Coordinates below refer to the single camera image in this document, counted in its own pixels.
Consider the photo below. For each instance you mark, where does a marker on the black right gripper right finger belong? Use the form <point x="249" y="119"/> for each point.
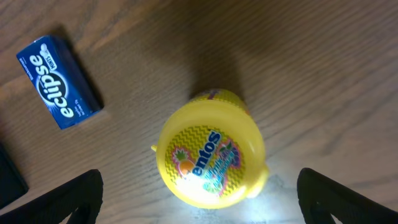
<point x="322" y="200"/>

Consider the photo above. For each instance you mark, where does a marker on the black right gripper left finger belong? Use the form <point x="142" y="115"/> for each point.
<point x="79" y="200"/>

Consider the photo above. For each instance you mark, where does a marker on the black open gift box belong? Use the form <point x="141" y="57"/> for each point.
<point x="13" y="185"/>

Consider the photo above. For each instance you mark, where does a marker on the blue Eclipse mints tin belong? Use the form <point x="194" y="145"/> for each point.
<point x="59" y="80"/>

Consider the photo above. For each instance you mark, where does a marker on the yellow Mentos gum bottle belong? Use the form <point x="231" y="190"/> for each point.
<point x="211" y="153"/>

